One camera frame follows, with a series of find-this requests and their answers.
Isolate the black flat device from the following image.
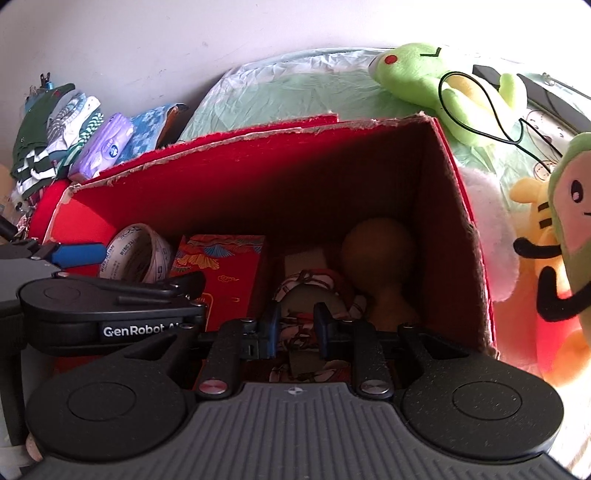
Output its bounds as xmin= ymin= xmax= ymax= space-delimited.
xmin=472 ymin=64 xmax=504 ymax=90

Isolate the grey flat case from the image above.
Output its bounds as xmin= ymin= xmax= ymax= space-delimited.
xmin=517 ymin=71 xmax=591 ymax=136

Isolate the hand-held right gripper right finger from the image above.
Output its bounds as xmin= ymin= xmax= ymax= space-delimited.
xmin=313 ymin=302 xmax=482 ymax=400

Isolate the thin black cable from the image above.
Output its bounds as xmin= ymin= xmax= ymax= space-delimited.
xmin=438 ymin=70 xmax=566 ymax=174

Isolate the brown wooden gourd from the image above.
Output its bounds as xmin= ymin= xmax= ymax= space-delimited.
xmin=341 ymin=218 xmax=421 ymax=333

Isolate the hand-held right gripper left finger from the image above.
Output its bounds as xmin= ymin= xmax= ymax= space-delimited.
xmin=115 ymin=302 xmax=283 ymax=401

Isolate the red patterned envelope pack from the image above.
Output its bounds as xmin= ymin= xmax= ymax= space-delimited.
xmin=168 ymin=234 xmax=269 ymax=333

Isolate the white fluffy plush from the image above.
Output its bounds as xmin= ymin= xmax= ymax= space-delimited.
xmin=459 ymin=166 xmax=522 ymax=303

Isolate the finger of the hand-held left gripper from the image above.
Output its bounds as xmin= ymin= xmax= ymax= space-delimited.
xmin=18 ymin=237 xmax=108 ymax=269
xmin=92 ymin=271 xmax=207 ymax=306

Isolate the purple tissue pack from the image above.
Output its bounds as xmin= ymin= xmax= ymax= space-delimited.
xmin=68 ymin=113 xmax=136 ymax=182

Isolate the yellow bee plush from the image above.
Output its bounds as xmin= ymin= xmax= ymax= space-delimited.
xmin=510 ymin=178 xmax=591 ymax=388

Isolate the tan cardboard piece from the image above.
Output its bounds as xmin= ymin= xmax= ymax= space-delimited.
xmin=283 ymin=247 xmax=331 ymax=280

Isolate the red cardboard box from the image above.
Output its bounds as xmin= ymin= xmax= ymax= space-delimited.
xmin=39 ymin=114 xmax=502 ymax=398

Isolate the green frog plush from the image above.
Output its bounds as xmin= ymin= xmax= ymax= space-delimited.
xmin=367 ymin=42 xmax=528 ymax=147

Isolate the blue checkered cloth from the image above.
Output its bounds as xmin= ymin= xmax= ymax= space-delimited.
xmin=113 ymin=104 xmax=178 ymax=167

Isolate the stack of folded clothes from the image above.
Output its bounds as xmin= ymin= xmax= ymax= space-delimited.
xmin=10 ymin=83 xmax=105 ymax=204

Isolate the clear packing tape roll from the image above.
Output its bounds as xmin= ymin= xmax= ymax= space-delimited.
xmin=98 ymin=223 xmax=174 ymax=284

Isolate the striped round toy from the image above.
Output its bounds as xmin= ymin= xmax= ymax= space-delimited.
xmin=268 ymin=268 xmax=370 ymax=384

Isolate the avocado plush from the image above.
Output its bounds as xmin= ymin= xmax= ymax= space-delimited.
xmin=513 ymin=131 xmax=591 ymax=324

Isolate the light green bed sheet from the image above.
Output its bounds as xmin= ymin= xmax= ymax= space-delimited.
xmin=178 ymin=46 xmax=591 ymax=208

